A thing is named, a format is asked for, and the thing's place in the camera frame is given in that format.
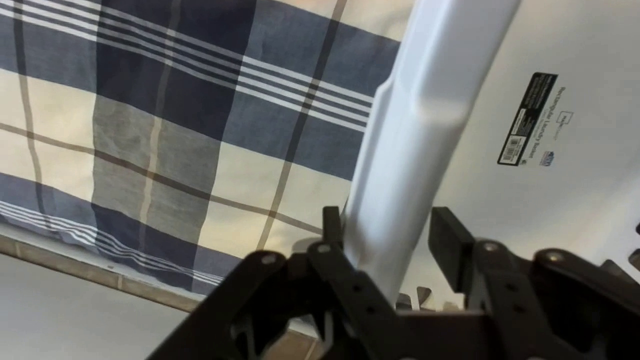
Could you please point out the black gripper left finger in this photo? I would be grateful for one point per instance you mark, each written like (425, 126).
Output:
(321, 292)

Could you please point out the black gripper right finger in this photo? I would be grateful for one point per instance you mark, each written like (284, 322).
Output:
(521, 292)

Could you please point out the white plastic laundry basket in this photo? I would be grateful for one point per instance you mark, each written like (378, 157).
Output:
(426, 132)

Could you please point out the blue plaid bedspread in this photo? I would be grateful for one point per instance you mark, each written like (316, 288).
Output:
(167, 87)

